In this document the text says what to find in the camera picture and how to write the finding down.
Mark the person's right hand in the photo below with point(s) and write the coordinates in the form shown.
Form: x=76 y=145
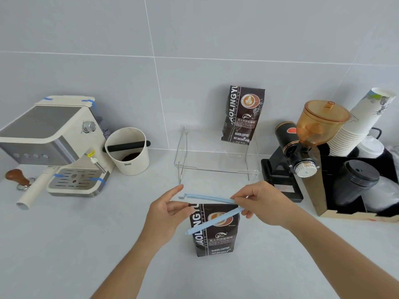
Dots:
x=274 y=205

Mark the person's left hand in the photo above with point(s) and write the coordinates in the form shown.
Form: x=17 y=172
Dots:
x=159 y=221

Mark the person's left thumb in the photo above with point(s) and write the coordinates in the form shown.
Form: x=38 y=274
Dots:
x=182 y=206

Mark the person's right thumb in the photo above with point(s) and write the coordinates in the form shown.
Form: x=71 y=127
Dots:
x=247 y=204

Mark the light blue bag sealing clip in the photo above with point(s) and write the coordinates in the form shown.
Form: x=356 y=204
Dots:
x=215 y=221

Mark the dark brown coffee bean bag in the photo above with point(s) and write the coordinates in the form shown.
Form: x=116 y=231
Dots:
x=218 y=242
x=243 y=118

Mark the person's left forearm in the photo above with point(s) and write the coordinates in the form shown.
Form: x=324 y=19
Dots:
x=131 y=270

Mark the person's right forearm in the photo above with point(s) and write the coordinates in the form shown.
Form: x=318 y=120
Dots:
x=343 y=255

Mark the clear acrylic shelf stand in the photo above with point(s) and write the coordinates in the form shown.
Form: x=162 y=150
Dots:
x=218 y=161

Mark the cream knock box black bar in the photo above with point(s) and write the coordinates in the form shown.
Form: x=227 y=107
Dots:
x=134 y=166

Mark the wooden cup organizer box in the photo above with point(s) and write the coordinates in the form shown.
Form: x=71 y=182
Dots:
x=313 y=189

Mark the black grinder with amber hopper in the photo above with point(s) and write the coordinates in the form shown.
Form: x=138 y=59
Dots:
x=311 y=127

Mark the stack of black cup lids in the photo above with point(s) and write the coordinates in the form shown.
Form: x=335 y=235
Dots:
x=355 y=183

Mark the stack of white cup lids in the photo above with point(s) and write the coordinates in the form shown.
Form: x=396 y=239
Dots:
x=371 y=147

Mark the stack of clear plastic lids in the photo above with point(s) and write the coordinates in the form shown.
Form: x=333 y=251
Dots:
x=385 y=194

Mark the stack of printed paper cups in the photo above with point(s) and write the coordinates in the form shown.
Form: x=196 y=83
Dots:
x=361 y=121

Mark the cream espresso machine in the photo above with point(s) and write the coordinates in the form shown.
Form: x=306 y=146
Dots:
x=53 y=127

